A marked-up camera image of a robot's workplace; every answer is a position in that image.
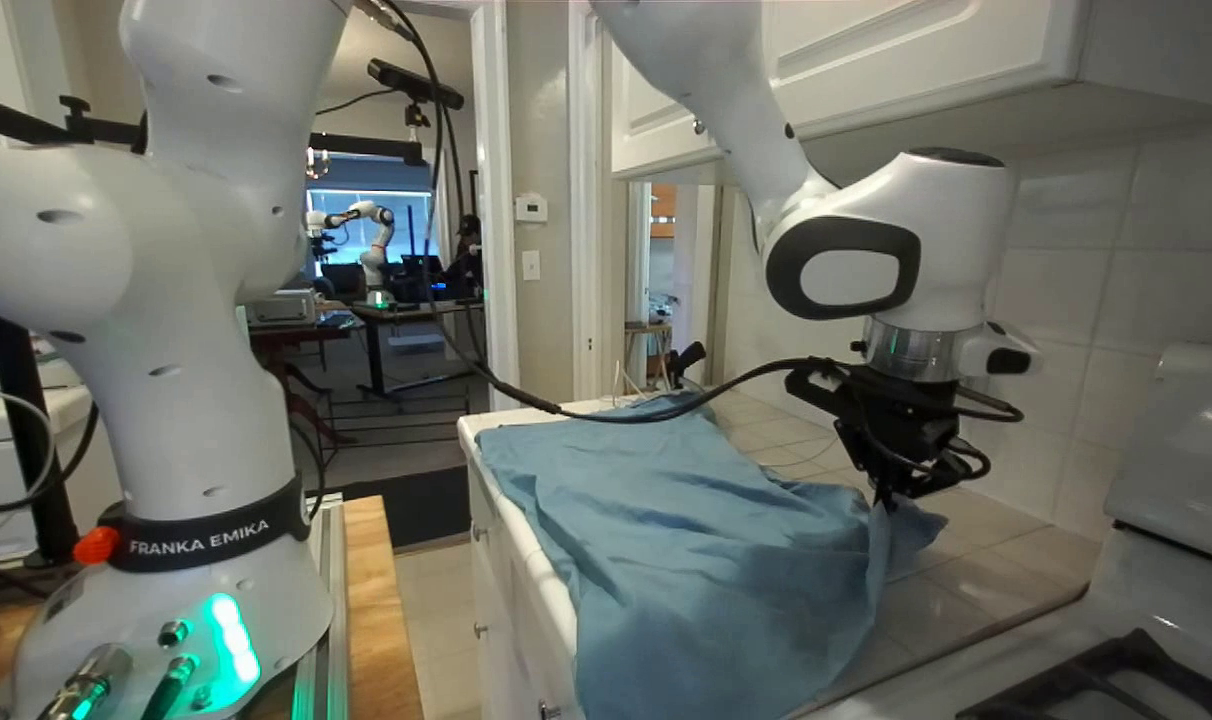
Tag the white wall thermostat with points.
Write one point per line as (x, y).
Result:
(534, 207)

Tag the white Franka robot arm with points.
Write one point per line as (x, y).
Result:
(164, 333)

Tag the wooden cart board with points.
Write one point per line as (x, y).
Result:
(378, 626)

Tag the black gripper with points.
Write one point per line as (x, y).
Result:
(906, 418)

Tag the white light switch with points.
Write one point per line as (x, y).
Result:
(528, 266)

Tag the dark box under cart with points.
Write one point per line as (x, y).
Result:
(426, 506)

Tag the small white background robot arm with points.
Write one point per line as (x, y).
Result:
(378, 246)

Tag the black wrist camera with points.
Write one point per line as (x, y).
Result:
(818, 383)

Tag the white kitchen stove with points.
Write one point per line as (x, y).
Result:
(1178, 454)

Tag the bright blue screen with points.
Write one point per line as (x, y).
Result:
(408, 200)

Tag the dark background desk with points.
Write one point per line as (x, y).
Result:
(406, 333)

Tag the white wall cabinet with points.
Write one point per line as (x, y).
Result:
(979, 55)

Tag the black camera bar on boom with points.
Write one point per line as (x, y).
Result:
(419, 80)

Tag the white base cabinet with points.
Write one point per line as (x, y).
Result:
(510, 601)

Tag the blue pillowcase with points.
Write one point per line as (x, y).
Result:
(687, 535)

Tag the orange round knob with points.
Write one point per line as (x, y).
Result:
(96, 547)

